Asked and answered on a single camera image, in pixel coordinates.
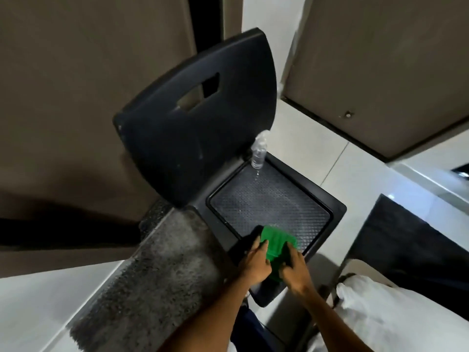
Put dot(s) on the dark grey rug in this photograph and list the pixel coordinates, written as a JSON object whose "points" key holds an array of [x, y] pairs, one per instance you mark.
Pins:
{"points": [[154, 282]]}

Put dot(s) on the person's right forearm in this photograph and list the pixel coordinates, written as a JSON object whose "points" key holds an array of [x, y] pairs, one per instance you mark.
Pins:
{"points": [[333, 322]]}

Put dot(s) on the person's left forearm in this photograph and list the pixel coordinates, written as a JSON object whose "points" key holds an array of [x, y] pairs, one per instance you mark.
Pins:
{"points": [[216, 315]]}

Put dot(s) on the person's dark blue trousers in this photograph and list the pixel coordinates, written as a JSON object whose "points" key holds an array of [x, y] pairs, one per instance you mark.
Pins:
{"points": [[252, 333]]}

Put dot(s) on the dark bed frame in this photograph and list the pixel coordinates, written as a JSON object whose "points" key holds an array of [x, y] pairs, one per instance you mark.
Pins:
{"points": [[414, 245]]}

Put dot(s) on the clear spray bottle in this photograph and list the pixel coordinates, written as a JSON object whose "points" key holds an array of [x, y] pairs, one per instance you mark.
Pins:
{"points": [[259, 154]]}

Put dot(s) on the brown room door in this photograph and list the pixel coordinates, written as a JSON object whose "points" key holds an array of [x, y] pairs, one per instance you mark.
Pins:
{"points": [[384, 69]]}

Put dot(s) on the person's right fingers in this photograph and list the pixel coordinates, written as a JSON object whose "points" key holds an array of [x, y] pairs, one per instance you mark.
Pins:
{"points": [[292, 254]]}

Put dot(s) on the person's right hand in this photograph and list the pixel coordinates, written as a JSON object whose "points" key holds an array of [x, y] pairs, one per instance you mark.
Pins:
{"points": [[298, 271]]}

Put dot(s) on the white bedding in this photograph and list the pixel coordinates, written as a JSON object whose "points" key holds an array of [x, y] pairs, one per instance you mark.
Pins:
{"points": [[395, 318]]}

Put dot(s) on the green cleaning cloth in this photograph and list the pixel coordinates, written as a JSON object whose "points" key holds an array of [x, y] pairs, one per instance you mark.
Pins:
{"points": [[277, 245]]}

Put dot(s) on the brown wardrobe door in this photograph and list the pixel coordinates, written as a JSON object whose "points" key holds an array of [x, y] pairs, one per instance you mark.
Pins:
{"points": [[84, 106]]}

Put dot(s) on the black plastic chair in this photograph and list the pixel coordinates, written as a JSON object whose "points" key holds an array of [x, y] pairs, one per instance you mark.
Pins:
{"points": [[190, 124]]}

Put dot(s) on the person's left hand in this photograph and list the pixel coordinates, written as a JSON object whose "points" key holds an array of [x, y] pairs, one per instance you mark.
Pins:
{"points": [[256, 266]]}

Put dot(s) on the person's left fingers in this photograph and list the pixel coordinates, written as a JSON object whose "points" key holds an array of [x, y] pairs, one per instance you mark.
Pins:
{"points": [[260, 246]]}

